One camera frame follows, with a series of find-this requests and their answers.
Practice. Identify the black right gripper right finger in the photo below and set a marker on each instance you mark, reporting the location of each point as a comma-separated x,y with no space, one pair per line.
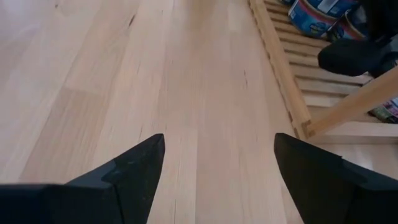
335,199

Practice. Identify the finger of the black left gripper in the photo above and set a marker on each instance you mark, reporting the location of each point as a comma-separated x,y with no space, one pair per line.
357,57

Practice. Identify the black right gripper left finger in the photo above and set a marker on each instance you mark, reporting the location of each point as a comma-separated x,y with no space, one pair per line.
77,205

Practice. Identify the blue pink salmon can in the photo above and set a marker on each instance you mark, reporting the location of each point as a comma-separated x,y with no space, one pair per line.
311,23
334,4
346,29

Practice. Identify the wooden slatted shelf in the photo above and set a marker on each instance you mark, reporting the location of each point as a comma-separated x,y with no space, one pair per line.
280,68

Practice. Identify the silver-topped green label can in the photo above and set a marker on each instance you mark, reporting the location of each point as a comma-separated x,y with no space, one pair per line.
387,112

